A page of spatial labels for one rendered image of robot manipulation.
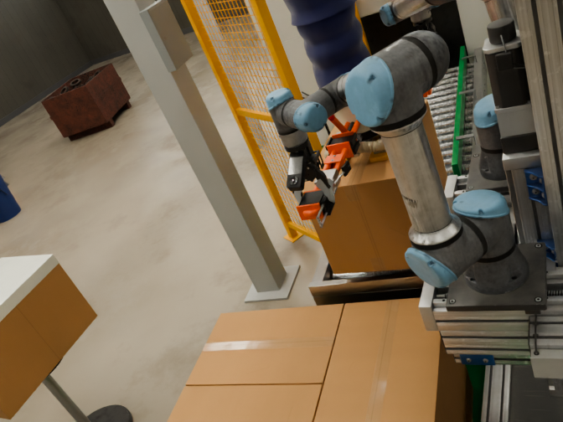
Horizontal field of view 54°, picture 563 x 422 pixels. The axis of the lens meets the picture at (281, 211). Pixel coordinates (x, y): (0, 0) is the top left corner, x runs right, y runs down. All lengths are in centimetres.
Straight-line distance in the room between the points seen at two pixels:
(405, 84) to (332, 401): 122
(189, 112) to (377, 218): 126
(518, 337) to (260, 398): 97
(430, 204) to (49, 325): 199
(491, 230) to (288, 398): 104
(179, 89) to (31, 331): 131
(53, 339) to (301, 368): 121
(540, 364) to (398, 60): 76
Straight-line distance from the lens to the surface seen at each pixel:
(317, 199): 160
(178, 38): 286
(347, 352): 209
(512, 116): 145
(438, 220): 120
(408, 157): 112
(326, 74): 199
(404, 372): 196
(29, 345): 271
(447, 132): 329
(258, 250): 323
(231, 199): 306
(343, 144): 187
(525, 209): 157
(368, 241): 207
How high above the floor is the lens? 200
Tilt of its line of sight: 28 degrees down
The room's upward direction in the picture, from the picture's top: 24 degrees counter-clockwise
